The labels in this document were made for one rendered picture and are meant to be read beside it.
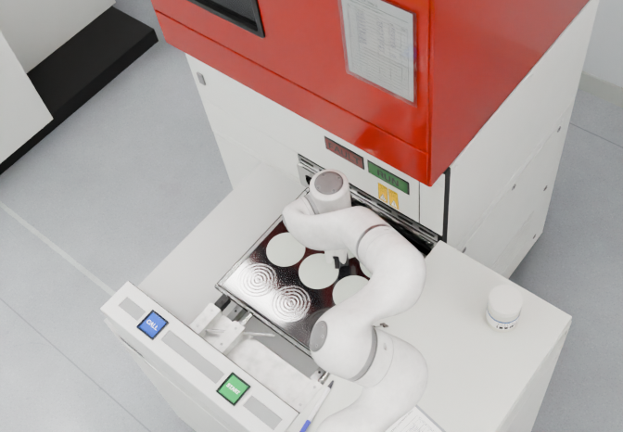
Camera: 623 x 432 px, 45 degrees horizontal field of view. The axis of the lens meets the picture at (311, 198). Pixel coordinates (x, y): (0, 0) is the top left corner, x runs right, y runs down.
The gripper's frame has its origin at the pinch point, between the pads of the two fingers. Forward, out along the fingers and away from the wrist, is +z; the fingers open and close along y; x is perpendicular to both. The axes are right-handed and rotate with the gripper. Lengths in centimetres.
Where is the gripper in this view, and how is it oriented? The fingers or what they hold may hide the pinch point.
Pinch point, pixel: (341, 259)
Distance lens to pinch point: 186.5
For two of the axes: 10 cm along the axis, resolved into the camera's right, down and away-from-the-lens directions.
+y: -1.3, 8.2, -5.6
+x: 9.8, 0.4, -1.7
